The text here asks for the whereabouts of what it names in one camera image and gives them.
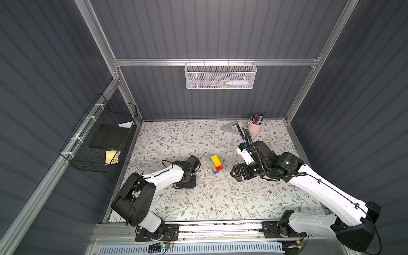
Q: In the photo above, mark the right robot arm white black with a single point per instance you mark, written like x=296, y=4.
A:
x=351, y=221

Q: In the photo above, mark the grey triangle ruler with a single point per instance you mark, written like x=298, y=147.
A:
x=231, y=128

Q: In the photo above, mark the long yellow lego brick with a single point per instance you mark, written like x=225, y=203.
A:
x=216, y=161

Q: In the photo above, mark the floral table mat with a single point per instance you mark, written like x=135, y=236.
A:
x=215, y=197

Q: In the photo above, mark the black wire basket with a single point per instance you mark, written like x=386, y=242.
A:
x=106, y=111

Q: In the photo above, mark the black notebook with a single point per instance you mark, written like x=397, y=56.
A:
x=109, y=137

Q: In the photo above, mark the white wire mesh basket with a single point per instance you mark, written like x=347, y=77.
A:
x=213, y=75

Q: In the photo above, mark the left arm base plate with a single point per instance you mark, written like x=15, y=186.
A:
x=165, y=233

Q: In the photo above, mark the aluminium front rail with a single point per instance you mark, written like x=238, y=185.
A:
x=189, y=231

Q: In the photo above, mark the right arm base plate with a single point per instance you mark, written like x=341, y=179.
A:
x=273, y=229

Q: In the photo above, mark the white bottle in basket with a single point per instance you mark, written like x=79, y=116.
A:
x=237, y=83

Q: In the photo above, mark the pastel sticky notes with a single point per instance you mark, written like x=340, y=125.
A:
x=127, y=125

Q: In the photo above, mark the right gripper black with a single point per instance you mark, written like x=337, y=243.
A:
x=239, y=172

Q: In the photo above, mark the yellow sticky notes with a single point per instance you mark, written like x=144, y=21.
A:
x=112, y=157

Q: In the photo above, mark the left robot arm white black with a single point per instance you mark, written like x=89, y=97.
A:
x=134, y=199

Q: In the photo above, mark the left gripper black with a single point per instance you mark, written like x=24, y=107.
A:
x=187, y=180

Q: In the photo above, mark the pink pen cup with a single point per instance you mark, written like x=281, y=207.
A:
x=255, y=129

